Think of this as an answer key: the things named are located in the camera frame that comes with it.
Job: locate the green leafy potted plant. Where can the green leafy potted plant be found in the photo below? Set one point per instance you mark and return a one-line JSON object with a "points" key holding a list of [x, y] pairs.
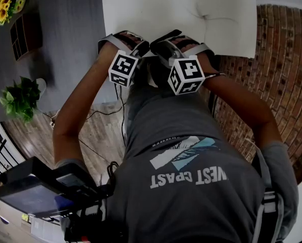
{"points": [[20, 97]]}

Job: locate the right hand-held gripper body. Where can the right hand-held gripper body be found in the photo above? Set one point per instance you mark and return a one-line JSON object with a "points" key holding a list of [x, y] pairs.
{"points": [[187, 75]]}

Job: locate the person's left forearm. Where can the person's left forearm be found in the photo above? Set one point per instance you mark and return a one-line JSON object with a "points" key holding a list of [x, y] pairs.
{"points": [[82, 100]]}

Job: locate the person's left hand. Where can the person's left hand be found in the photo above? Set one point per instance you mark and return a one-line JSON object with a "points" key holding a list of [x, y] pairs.
{"points": [[131, 38]]}

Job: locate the brown wooden desk organizer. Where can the brown wooden desk organizer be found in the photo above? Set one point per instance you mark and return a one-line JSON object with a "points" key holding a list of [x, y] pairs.
{"points": [[26, 35]]}

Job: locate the person's right forearm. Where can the person's right forearm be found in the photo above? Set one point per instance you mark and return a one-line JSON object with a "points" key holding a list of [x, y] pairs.
{"points": [[241, 102]]}

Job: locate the person's grey t-shirt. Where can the person's grey t-shirt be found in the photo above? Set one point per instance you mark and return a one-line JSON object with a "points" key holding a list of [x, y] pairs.
{"points": [[191, 199]]}

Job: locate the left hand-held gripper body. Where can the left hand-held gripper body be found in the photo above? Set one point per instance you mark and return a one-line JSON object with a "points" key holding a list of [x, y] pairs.
{"points": [[121, 67]]}

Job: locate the yellow sunflowers in white pot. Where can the yellow sunflowers in white pot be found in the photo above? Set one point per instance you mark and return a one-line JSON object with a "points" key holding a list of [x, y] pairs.
{"points": [[4, 7]]}

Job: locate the black chest rig mount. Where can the black chest rig mount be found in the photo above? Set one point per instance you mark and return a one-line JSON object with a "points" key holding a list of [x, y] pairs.
{"points": [[90, 224]]}

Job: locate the person's right hand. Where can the person's right hand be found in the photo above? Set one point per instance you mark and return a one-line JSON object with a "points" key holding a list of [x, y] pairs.
{"points": [[186, 44]]}

